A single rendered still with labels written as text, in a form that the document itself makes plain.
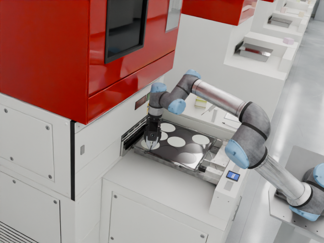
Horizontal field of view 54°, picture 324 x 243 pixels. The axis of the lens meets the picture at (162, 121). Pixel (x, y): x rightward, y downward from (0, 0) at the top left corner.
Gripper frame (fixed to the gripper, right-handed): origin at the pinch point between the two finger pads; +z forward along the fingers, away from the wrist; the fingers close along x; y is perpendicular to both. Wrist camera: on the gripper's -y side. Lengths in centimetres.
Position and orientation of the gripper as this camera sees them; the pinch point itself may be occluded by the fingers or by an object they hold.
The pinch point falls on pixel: (150, 148)
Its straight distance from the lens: 168.0
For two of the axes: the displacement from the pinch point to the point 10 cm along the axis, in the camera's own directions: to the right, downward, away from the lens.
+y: -0.4, -5.0, 8.7
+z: -1.3, 8.6, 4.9
